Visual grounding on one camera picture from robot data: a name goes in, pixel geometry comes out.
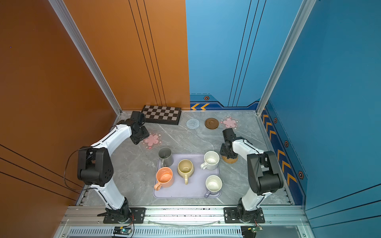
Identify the aluminium frame post left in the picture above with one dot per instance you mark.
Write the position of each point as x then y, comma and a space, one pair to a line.
74, 33

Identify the brown wooden round coaster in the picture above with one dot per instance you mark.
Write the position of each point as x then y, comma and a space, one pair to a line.
211, 123

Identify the grey metal cup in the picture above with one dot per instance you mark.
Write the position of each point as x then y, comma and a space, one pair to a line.
165, 156

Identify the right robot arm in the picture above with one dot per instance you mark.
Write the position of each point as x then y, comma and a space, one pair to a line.
264, 175

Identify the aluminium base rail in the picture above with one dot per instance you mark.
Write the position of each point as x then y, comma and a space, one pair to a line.
189, 221

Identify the tan rattan round coaster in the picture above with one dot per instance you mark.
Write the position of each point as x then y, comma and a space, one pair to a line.
229, 160

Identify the white lavender mug lower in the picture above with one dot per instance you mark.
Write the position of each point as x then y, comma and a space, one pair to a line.
213, 185

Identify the pink flower coaster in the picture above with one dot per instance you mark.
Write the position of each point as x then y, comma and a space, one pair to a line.
152, 141
230, 123

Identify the aluminium frame post right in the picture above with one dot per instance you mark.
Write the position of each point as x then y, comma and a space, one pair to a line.
289, 44

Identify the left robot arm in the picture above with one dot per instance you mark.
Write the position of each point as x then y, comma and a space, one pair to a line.
95, 167

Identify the light blue woven coaster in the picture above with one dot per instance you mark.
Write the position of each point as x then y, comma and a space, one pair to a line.
193, 124

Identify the aluminium frame post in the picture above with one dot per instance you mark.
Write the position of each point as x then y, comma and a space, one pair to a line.
74, 33
289, 44

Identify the yellow ceramic mug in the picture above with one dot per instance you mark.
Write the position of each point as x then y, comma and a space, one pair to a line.
185, 169

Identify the circuit board right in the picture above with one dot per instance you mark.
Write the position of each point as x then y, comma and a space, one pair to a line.
250, 231

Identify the green circuit board left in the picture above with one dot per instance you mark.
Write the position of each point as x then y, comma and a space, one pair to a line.
122, 232

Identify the folded chessboard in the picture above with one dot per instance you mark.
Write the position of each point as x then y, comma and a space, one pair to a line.
162, 114

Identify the white ceramic mug upper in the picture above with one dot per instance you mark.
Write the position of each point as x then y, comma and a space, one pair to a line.
211, 161

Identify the orange ceramic mug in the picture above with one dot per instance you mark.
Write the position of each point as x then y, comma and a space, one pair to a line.
164, 178

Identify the lavender plastic tray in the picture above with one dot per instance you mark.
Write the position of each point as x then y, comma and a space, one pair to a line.
195, 188

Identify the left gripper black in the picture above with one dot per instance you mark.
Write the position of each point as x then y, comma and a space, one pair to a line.
136, 140

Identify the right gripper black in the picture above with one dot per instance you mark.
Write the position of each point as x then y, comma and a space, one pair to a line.
222, 151

